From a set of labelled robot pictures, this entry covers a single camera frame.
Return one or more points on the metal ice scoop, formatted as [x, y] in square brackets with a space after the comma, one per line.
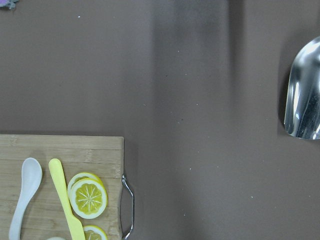
[302, 109]

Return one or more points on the lemon slice upper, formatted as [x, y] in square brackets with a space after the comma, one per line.
[87, 195]

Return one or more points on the lemon slice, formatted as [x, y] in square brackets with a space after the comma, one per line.
[93, 232]
[87, 195]

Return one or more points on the lemon slice lower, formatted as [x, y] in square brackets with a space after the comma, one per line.
[93, 232]

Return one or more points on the yellow plastic knife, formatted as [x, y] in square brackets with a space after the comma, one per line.
[58, 177]

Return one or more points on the bamboo cutting board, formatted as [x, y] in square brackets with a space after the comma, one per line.
[60, 157]

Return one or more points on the grey folded cloth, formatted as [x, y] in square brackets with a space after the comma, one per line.
[10, 4]

